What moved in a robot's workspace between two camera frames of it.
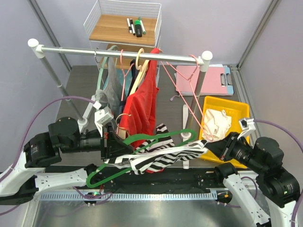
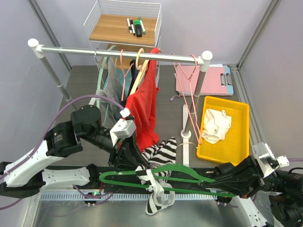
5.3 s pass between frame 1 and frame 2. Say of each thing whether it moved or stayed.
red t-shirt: stayed
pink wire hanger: moved
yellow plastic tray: stayed
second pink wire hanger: stayed
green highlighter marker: stayed
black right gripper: moved
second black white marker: stayed
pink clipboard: stayed
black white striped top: moved
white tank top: stayed
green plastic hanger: moved
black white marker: stayed
